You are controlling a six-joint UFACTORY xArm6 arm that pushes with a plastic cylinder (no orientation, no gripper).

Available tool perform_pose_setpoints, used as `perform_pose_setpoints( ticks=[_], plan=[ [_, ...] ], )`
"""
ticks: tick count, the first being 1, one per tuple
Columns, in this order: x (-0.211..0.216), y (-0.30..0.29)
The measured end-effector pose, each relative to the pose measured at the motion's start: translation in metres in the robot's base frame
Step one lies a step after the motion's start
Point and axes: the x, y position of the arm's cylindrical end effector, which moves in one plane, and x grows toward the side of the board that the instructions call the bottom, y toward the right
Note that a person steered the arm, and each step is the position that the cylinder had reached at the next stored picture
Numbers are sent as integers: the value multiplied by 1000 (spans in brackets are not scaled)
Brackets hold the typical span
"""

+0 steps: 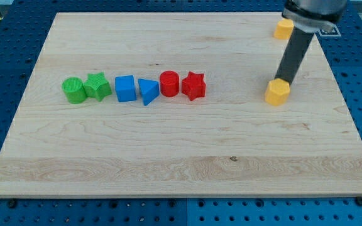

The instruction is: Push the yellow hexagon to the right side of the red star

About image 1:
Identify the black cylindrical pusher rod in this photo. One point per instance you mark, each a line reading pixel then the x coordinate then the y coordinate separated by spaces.
pixel 294 53

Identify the green star block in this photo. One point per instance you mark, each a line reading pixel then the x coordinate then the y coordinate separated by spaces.
pixel 97 86

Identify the red star block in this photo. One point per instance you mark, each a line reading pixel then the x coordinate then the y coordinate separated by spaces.
pixel 193 86

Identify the wooden board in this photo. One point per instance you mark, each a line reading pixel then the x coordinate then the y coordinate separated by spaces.
pixel 230 143

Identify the green cylinder block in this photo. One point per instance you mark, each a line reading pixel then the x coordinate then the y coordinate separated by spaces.
pixel 74 90

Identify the red cylinder block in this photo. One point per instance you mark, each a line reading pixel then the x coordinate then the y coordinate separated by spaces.
pixel 169 83

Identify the blue cube block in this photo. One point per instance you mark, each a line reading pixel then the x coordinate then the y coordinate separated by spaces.
pixel 125 89

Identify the yellow block at back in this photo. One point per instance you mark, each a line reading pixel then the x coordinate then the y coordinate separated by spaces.
pixel 283 29

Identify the blue triangle block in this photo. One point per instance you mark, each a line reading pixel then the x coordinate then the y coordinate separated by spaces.
pixel 149 90

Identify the yellow hexagon block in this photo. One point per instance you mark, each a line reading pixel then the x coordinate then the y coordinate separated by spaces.
pixel 277 92

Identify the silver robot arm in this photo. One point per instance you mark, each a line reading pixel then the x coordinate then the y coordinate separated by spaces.
pixel 308 16

